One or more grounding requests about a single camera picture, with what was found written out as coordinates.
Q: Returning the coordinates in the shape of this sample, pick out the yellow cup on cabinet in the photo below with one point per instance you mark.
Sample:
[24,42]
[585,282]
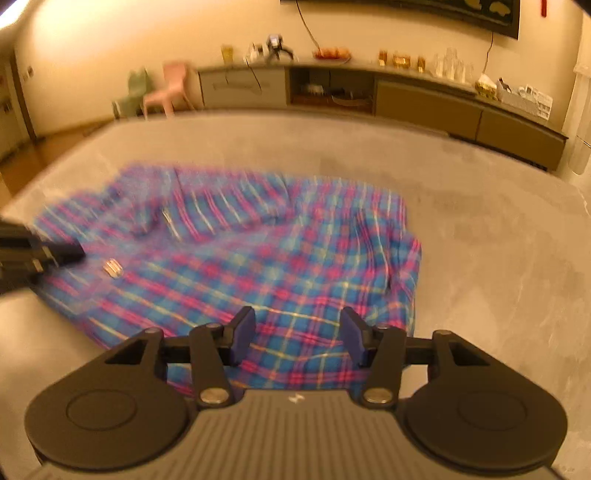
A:
[227,53]

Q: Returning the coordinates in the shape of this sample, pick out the black handheld gripper on cabinet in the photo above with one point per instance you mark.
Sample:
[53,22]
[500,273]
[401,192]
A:
[275,49]

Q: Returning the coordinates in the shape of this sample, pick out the blue pink plaid shirt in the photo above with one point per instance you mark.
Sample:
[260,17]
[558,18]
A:
[175,248]

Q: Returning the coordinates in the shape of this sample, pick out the red fruit plate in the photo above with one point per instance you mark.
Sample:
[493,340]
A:
[332,54]

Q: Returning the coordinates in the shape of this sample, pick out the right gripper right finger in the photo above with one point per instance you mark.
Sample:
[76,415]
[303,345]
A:
[455,402]

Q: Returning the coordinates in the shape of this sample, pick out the dark wall picture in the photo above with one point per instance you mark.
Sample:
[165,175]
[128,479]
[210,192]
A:
[373,24]

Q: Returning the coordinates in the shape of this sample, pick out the long grey sideboard cabinet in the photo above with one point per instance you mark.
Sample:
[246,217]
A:
[391,94]

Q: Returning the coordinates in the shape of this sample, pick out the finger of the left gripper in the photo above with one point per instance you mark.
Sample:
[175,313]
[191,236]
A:
[60,254]

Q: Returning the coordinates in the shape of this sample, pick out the white storage box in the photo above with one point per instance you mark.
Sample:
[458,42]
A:
[525,98]

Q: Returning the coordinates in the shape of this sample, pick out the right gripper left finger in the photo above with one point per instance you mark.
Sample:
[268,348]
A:
[133,402]

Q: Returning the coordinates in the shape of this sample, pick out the green plastic chair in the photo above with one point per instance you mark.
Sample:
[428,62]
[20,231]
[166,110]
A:
[139,84]

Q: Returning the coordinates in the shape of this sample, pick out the pink plastic chair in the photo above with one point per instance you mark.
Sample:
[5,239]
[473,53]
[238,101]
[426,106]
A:
[174,75]

